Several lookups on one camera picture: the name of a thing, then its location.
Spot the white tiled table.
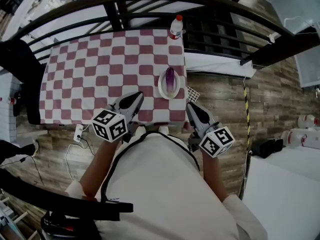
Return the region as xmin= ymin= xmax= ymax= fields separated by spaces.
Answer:
xmin=0 ymin=70 xmax=23 ymax=145

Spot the white oval plate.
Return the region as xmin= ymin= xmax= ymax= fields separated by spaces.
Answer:
xmin=157 ymin=67 xmax=181 ymax=101

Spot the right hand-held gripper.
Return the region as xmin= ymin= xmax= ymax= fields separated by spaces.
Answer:
xmin=186 ymin=101 xmax=236 ymax=159

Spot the plain white table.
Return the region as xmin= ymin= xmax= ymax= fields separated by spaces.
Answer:
xmin=240 ymin=145 xmax=320 ymax=240

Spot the clear plastic bottle red cap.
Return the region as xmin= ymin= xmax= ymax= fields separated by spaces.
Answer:
xmin=169 ymin=14 xmax=187 ymax=41

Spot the black staircase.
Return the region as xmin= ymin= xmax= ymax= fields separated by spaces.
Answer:
xmin=184 ymin=10 xmax=251 ymax=58

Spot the white jug red label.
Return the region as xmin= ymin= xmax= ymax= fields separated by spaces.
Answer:
xmin=297 ymin=113 xmax=320 ymax=129
xmin=280 ymin=128 xmax=320 ymax=150

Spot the black curved-back chair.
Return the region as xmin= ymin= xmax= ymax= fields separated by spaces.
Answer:
xmin=0 ymin=168 xmax=135 ymax=240

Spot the purple eggplant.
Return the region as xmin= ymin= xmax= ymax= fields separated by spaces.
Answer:
xmin=164 ymin=67 xmax=176 ymax=95

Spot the white grid rack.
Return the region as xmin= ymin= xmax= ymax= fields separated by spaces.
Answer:
xmin=186 ymin=85 xmax=201 ymax=103

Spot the thin black cable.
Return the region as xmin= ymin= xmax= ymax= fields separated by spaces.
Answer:
xmin=79 ymin=134 xmax=96 ymax=157

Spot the person's left forearm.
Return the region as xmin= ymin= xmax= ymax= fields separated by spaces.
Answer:
xmin=79 ymin=136 xmax=126 ymax=201

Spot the yellow black floor tape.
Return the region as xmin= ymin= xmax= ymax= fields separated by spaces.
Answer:
xmin=242 ymin=85 xmax=251 ymax=148

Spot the black mesh office chair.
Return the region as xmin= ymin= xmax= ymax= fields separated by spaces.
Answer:
xmin=0 ymin=39 xmax=48 ymax=125

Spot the looped white cable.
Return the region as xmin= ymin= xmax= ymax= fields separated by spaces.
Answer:
xmin=65 ymin=142 xmax=85 ymax=183

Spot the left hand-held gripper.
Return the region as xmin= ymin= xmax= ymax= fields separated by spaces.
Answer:
xmin=91 ymin=91 xmax=145 ymax=144

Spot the person's right forearm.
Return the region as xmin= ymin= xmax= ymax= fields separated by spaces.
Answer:
xmin=201 ymin=150 xmax=230 ymax=203

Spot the white power strip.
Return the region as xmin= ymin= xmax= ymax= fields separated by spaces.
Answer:
xmin=74 ymin=123 xmax=85 ymax=143

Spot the long black floor cable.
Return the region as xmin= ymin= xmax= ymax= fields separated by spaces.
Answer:
xmin=0 ymin=153 xmax=45 ymax=185

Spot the person's white shirt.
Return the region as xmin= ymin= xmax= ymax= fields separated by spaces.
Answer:
xmin=65 ymin=130 xmax=269 ymax=240

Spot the black neck cable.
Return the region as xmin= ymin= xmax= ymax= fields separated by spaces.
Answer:
xmin=99 ymin=130 xmax=201 ymax=203

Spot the red white checkered table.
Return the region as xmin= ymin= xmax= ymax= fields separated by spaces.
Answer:
xmin=38 ymin=28 xmax=191 ymax=132

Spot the white framed board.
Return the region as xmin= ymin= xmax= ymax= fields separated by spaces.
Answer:
xmin=294 ymin=44 xmax=320 ymax=89

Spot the black bag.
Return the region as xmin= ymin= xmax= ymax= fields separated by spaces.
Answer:
xmin=249 ymin=138 xmax=285 ymax=160

